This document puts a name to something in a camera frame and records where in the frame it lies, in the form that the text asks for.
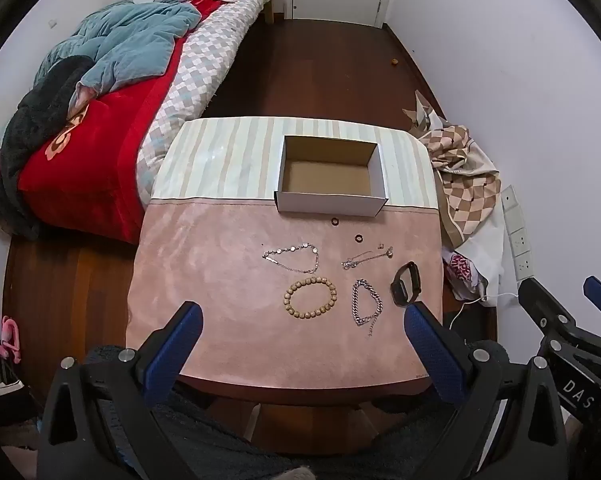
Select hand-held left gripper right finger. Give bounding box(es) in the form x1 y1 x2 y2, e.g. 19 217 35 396
403 301 568 480

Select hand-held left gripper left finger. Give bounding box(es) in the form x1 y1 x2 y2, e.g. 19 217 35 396
39 301 204 480

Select black smart band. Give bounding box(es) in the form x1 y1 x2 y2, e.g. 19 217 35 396
390 262 423 307

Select chunky silver chain bracelet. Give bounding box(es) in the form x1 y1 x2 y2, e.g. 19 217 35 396
351 278 384 337

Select thin silver chain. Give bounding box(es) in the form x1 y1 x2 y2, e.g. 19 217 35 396
341 244 394 271

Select wooden bead bracelet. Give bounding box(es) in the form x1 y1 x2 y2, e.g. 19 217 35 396
283 277 337 319

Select silver disc link bracelet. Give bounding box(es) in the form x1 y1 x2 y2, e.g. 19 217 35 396
262 242 322 274

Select white cardboard box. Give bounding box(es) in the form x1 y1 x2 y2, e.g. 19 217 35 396
274 135 389 217

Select pink and striped table cloth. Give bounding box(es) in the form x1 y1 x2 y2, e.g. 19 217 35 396
126 116 446 392

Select white power strip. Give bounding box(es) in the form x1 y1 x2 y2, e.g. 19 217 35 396
500 185 535 281

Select red and white printed bag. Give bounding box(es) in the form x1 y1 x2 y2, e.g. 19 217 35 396
443 252 486 302

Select person's dark fleece trousers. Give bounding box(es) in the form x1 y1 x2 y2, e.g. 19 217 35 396
83 345 508 480

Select pink plastic object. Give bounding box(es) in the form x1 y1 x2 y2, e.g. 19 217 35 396
0 316 22 363

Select brown checked cloth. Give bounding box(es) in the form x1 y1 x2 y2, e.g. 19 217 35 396
403 90 505 306

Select dark shoe with white sole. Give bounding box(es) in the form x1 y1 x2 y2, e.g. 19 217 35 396
0 380 27 402

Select red flower blanket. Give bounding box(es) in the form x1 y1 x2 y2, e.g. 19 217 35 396
0 0 221 243

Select dark grey fleece blanket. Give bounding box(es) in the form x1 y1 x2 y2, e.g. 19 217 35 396
0 55 96 241

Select checked bed sheet mattress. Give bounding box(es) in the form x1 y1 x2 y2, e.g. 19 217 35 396
136 0 280 208

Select teal quilt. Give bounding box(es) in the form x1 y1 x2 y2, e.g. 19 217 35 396
33 0 278 98

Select white cable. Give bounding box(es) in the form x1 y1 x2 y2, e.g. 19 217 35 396
443 290 523 330

